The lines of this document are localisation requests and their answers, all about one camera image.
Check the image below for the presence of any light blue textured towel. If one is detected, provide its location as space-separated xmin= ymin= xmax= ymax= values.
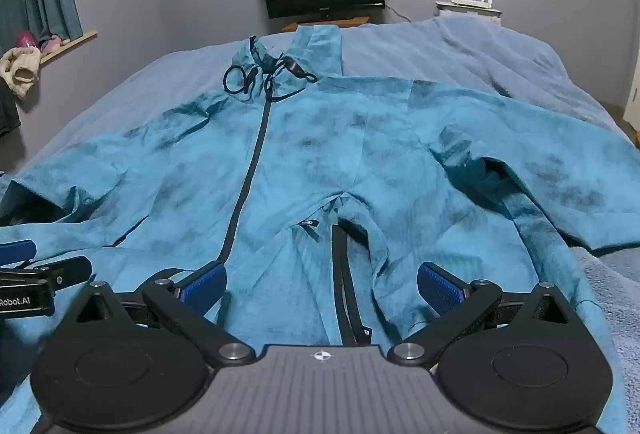
xmin=567 ymin=241 xmax=640 ymax=434

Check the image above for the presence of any teal zip jacket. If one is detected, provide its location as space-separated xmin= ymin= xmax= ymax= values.
xmin=0 ymin=25 xmax=640 ymax=434

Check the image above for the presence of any cream fluffy cloth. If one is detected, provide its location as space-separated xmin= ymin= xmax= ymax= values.
xmin=0 ymin=46 xmax=41 ymax=100

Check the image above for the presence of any wooden monitor stand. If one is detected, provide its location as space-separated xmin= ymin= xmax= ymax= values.
xmin=281 ymin=16 xmax=371 ymax=33

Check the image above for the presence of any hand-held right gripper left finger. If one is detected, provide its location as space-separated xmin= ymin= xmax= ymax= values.
xmin=64 ymin=261 xmax=258 ymax=367

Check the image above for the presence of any dark hanging clothing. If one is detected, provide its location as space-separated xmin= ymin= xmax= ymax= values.
xmin=0 ymin=77 xmax=22 ymax=138

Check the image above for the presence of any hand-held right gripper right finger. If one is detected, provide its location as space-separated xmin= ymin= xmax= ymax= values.
xmin=387 ymin=261 xmax=577 ymax=367

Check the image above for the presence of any wooden window sill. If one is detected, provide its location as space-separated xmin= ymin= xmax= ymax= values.
xmin=39 ymin=30 xmax=99 ymax=64

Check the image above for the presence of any pink small toy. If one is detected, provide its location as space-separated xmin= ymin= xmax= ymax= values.
xmin=40 ymin=33 xmax=74 ymax=54

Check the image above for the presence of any blue bed blanket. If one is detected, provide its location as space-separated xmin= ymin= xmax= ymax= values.
xmin=0 ymin=14 xmax=632 ymax=195

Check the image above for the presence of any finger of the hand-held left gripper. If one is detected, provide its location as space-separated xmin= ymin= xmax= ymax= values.
xmin=0 ymin=255 xmax=94 ymax=291
xmin=0 ymin=239 xmax=39 ymax=266

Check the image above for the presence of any white small cabinet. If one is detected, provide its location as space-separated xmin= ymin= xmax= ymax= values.
xmin=433 ymin=7 xmax=504 ymax=29

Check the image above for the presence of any pale wardrobe door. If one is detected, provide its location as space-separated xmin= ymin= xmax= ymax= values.
xmin=623 ymin=63 xmax=640 ymax=126

